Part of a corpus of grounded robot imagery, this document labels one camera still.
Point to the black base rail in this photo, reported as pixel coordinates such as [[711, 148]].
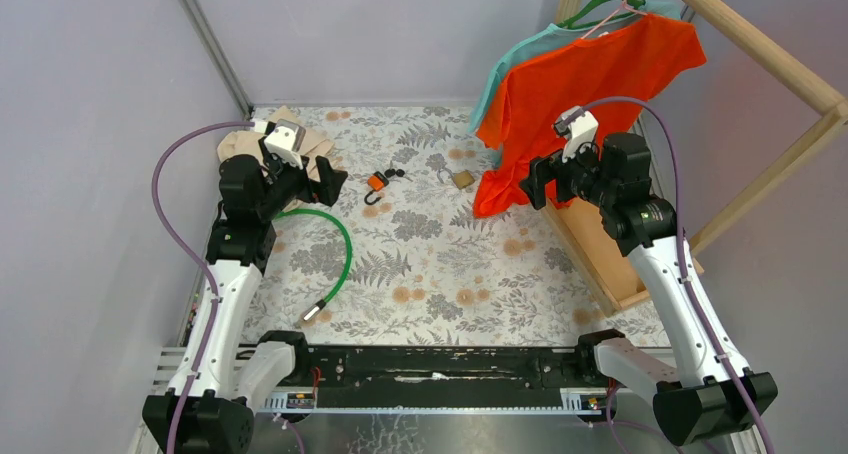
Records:
[[336, 379]]

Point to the beige cloth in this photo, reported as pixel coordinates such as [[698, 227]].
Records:
[[314, 144]]

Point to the orange padlock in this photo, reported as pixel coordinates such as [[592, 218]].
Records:
[[376, 183]]

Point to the wooden rack frame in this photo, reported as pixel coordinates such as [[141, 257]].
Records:
[[761, 138]]

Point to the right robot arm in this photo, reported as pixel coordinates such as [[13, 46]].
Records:
[[710, 390]]

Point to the orange t-shirt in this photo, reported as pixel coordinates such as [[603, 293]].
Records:
[[637, 61]]

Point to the pink hanger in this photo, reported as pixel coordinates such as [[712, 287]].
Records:
[[625, 8]]

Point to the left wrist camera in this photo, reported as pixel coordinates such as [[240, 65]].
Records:
[[280, 141]]

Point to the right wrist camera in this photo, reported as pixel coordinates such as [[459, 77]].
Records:
[[577, 126]]

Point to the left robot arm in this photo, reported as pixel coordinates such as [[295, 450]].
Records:
[[209, 405]]

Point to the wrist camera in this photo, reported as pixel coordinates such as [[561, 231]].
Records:
[[280, 141], [577, 126]]

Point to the black keys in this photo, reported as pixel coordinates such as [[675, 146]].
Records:
[[394, 174]]

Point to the green hanger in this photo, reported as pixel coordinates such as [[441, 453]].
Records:
[[570, 23]]

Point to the teal t-shirt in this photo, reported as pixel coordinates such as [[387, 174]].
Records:
[[551, 38]]

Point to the brass padlock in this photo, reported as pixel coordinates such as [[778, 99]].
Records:
[[460, 180]]

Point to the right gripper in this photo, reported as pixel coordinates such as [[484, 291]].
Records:
[[542, 171]]

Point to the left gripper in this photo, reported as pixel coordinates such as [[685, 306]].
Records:
[[326, 189]]

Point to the floral table mat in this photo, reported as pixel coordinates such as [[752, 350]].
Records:
[[418, 268]]

